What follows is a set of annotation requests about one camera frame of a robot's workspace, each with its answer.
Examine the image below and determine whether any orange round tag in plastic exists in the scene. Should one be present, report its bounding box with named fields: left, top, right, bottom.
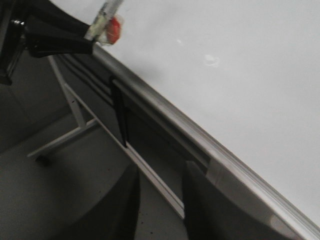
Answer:
left=99, top=15, right=123, bottom=46

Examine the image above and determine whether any white whiteboard stand frame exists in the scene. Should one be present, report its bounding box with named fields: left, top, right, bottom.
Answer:
left=26, top=53, right=186, bottom=218

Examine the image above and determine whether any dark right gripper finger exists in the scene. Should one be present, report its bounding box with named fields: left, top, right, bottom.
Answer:
left=58, top=164, right=140, bottom=240
left=182, top=160, right=276, bottom=240

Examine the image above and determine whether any white whiteboard with tray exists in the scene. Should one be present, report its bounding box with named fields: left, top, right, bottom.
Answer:
left=107, top=0, right=320, bottom=228

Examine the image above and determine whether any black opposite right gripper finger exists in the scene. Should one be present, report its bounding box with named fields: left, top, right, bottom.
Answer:
left=28, top=0, right=89, bottom=37
left=24, top=23, right=93, bottom=58

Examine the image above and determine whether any white dry-erase marker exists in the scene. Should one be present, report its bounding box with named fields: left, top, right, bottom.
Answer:
left=84, top=0, right=124, bottom=41

